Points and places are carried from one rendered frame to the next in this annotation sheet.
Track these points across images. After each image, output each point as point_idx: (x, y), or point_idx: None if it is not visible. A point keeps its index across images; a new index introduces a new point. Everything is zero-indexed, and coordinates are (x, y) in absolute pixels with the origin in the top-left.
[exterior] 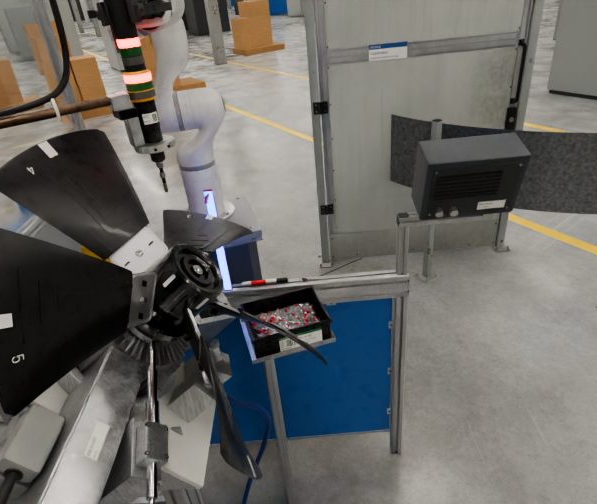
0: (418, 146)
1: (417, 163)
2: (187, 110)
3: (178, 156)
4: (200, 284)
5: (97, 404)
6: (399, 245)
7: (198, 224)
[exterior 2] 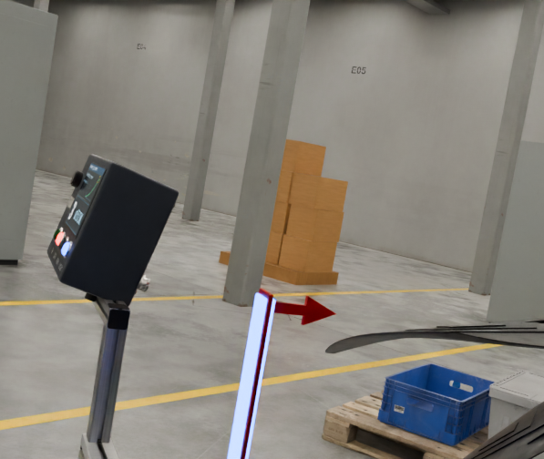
0: (118, 170)
1: (111, 203)
2: None
3: None
4: None
5: None
6: (120, 371)
7: (445, 330)
